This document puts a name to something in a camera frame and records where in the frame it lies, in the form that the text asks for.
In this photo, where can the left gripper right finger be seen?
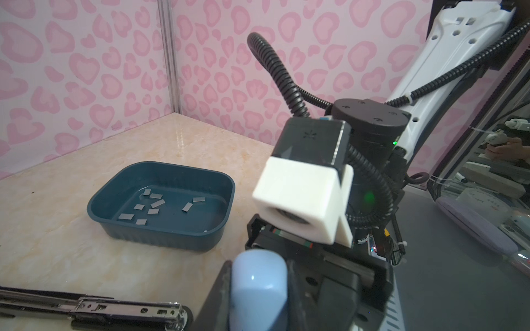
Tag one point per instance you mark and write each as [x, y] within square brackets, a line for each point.
[302, 308]

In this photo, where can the black stapler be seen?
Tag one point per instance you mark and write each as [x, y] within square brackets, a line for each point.
[87, 312]

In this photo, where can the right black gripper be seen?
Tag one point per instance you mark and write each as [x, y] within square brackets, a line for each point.
[351, 288]

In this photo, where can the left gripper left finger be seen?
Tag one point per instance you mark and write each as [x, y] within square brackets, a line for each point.
[214, 314]

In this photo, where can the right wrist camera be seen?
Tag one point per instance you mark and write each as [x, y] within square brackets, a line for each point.
[305, 185]

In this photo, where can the teal plastic tray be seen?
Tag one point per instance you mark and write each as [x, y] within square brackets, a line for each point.
[133, 189]

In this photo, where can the aluminium frame corner post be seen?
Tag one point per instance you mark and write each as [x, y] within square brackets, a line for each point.
[165, 11]

